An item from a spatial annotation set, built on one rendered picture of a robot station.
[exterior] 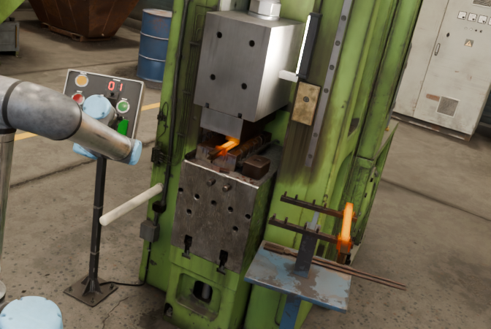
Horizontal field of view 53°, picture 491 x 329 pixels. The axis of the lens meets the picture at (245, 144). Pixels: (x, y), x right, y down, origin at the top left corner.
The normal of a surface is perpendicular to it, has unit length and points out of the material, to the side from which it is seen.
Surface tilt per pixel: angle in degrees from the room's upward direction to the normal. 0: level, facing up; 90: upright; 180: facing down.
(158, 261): 90
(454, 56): 90
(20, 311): 5
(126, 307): 0
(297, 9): 90
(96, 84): 60
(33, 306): 5
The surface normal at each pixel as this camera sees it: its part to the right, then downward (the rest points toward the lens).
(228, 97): -0.42, 0.26
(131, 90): 0.09, -0.15
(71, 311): 0.18, -0.92
